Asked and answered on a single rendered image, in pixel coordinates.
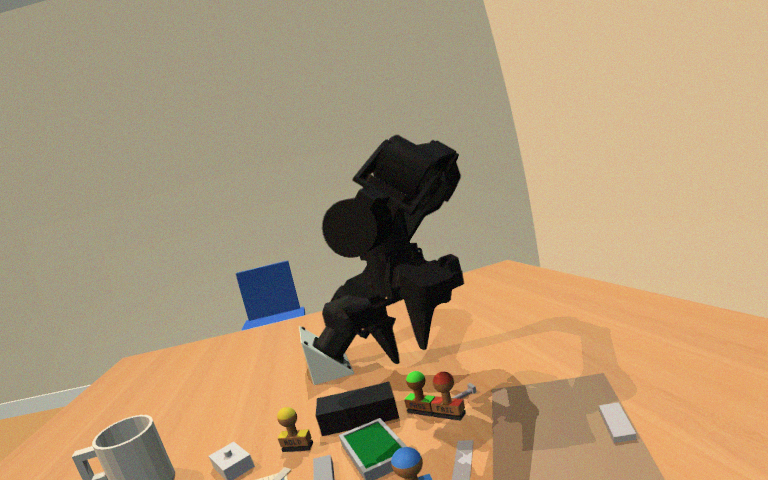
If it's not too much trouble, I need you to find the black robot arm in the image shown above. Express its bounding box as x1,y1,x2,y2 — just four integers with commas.
312,135,462,364

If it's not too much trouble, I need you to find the red-handled rubber stamp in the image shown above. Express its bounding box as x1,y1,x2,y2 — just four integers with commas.
431,371,466,421

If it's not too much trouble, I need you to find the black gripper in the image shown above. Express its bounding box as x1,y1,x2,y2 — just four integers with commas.
322,235,436,364

